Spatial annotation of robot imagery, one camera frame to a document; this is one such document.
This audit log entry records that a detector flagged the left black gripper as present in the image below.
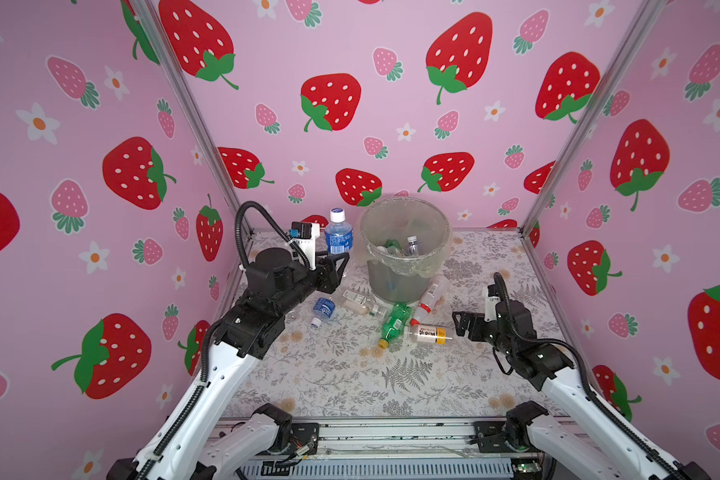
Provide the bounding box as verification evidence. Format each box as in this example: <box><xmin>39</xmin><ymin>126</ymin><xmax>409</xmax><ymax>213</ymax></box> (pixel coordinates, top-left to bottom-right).
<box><xmin>274</xmin><ymin>249</ymin><xmax>346</xmax><ymax>324</ymax></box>

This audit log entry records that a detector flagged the clear bottle blue label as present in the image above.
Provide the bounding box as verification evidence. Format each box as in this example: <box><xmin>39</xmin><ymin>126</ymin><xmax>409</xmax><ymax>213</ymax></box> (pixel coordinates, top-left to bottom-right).
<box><xmin>325</xmin><ymin>208</ymin><xmax>353</xmax><ymax>255</ymax></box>

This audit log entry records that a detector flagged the green bottle yellow cap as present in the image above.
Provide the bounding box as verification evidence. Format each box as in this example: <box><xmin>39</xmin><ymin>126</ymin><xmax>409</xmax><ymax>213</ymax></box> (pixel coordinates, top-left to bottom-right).
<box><xmin>385</xmin><ymin>239</ymin><xmax>406</xmax><ymax>257</ymax></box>

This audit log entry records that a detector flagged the bottle yellow white label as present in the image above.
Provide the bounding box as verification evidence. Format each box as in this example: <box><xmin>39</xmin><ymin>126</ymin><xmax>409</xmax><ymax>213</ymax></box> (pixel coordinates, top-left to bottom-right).
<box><xmin>406</xmin><ymin>324</ymin><xmax>455</xmax><ymax>345</ymax></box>

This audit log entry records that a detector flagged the white bottle red cap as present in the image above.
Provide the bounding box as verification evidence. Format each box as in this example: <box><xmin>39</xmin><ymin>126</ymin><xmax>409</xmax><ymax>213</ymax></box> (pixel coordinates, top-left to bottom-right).
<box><xmin>410</xmin><ymin>275</ymin><xmax>448</xmax><ymax>326</ymax></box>

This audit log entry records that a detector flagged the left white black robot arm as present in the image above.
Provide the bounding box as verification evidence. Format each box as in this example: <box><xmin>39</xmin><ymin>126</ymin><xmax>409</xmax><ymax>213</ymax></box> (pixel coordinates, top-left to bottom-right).
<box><xmin>107</xmin><ymin>248</ymin><xmax>350</xmax><ymax>479</ymax></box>

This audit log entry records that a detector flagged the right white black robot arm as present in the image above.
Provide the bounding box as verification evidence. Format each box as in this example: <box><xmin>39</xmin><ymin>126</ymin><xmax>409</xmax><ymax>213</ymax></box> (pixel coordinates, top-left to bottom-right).
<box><xmin>452</xmin><ymin>300</ymin><xmax>709</xmax><ymax>479</ymax></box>

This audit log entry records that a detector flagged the grey mesh waste bin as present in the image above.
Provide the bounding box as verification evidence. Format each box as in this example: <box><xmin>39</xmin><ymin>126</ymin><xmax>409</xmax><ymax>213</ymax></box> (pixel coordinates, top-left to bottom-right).
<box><xmin>359</xmin><ymin>197</ymin><xmax>452</xmax><ymax>304</ymax></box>

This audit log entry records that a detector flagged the Pocari Sweat bottle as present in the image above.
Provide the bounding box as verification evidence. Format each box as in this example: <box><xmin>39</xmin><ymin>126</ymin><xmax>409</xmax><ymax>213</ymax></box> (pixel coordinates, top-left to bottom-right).
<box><xmin>310</xmin><ymin>297</ymin><xmax>336</xmax><ymax>328</ymax></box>

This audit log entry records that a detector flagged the clear bottle white green label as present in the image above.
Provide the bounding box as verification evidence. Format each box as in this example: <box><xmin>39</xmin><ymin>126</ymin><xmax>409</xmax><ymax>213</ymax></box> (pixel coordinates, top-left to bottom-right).
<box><xmin>340</xmin><ymin>290</ymin><xmax>390</xmax><ymax>320</ymax></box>

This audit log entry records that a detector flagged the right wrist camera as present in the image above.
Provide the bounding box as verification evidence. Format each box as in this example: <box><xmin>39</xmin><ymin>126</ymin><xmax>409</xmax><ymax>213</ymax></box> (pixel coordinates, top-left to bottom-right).
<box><xmin>483</xmin><ymin>284</ymin><xmax>501</xmax><ymax>321</ymax></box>

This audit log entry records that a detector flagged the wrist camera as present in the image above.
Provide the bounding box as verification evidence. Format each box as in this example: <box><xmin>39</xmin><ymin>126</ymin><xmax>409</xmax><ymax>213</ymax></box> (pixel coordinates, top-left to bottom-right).
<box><xmin>289</xmin><ymin>222</ymin><xmax>320</xmax><ymax>270</ymax></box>
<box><xmin>483</xmin><ymin>284</ymin><xmax>501</xmax><ymax>321</ymax></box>

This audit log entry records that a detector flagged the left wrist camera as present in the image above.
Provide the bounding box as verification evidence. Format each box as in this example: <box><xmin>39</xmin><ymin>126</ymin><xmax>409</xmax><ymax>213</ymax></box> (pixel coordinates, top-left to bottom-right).
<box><xmin>289</xmin><ymin>222</ymin><xmax>320</xmax><ymax>270</ymax></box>

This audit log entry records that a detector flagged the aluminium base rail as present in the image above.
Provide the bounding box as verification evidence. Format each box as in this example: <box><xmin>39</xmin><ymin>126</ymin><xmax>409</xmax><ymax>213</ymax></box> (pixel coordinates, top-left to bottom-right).
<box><xmin>149</xmin><ymin>417</ymin><xmax>643</xmax><ymax>480</ymax></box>

